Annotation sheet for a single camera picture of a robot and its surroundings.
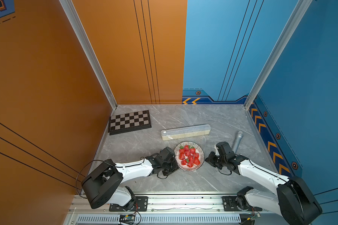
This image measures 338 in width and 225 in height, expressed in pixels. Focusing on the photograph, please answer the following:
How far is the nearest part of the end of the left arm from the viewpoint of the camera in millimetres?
645

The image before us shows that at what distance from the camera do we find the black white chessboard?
1034 mm

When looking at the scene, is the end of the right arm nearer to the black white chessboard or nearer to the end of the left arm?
the end of the left arm
